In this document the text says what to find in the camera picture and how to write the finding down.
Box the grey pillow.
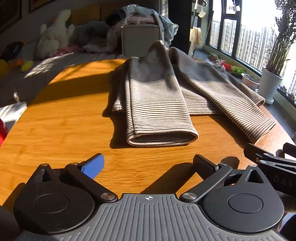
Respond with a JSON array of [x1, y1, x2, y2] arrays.
[[72, 21, 110, 45]]

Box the tray of green seedlings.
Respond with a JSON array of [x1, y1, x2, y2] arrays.
[[231, 65, 247, 79]]

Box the white crumpled blanket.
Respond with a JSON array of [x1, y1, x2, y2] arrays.
[[83, 30, 123, 55]]

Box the light curtain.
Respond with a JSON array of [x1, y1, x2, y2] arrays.
[[157, 0, 169, 19]]

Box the striped knit garment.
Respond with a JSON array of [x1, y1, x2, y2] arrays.
[[112, 40, 277, 147]]

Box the yellow cushion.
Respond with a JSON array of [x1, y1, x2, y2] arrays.
[[100, 2, 130, 16], [70, 5, 102, 26]]

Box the grey chair with clothes pile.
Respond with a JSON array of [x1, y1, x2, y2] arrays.
[[122, 5, 179, 48]]

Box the grey covered sofa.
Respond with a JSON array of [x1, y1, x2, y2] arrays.
[[0, 5, 125, 107]]

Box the black framed window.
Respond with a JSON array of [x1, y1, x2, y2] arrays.
[[203, 0, 296, 100]]

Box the cream towel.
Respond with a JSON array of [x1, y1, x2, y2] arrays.
[[190, 27, 203, 50]]

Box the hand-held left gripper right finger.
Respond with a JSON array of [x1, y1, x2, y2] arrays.
[[180, 154, 269, 203]]

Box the red object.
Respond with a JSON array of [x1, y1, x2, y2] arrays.
[[0, 118, 9, 147]]

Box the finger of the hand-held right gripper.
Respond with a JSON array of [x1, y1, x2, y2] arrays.
[[243, 143, 296, 176], [283, 142, 296, 159]]

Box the framed wall picture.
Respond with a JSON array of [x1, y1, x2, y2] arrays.
[[0, 0, 22, 33], [29, 0, 56, 13]]

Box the dark curtain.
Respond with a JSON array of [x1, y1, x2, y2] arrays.
[[168, 0, 197, 56]]

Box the white plush toy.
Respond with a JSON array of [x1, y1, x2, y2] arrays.
[[37, 9, 75, 61]]

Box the orange toy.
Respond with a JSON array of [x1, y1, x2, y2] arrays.
[[9, 58, 23, 69]]

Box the potted palm in white pot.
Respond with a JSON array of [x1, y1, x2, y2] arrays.
[[257, 0, 296, 105]]

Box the black bag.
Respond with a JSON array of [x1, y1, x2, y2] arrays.
[[1, 41, 25, 59]]

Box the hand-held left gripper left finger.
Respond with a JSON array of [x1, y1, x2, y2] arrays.
[[30, 153, 118, 203]]

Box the row of small windowsill figurines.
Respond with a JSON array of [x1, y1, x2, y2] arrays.
[[279, 85, 296, 102]]

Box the yellow plush toy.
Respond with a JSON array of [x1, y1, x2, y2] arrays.
[[0, 59, 10, 75]]

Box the pink and white basin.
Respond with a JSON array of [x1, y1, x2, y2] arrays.
[[240, 73, 260, 91]]

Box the pink cloth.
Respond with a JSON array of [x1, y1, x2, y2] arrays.
[[53, 45, 80, 56]]

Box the pink clothes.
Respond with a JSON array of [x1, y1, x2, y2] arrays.
[[126, 15, 155, 25]]

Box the black cloth item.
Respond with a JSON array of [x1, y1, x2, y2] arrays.
[[106, 10, 126, 26]]

